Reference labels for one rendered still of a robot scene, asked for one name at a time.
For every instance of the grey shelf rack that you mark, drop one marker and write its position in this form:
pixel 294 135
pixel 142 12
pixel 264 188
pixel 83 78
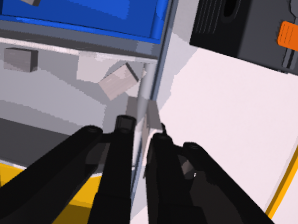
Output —
pixel 159 50

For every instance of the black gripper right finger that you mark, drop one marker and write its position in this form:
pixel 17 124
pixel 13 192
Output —
pixel 214 193

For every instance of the orange bar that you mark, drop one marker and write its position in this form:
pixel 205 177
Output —
pixel 285 182

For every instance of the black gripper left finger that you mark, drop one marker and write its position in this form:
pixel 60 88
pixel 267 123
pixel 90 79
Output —
pixel 38 194

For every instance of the yellow open bin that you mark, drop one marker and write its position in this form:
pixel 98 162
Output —
pixel 77 211

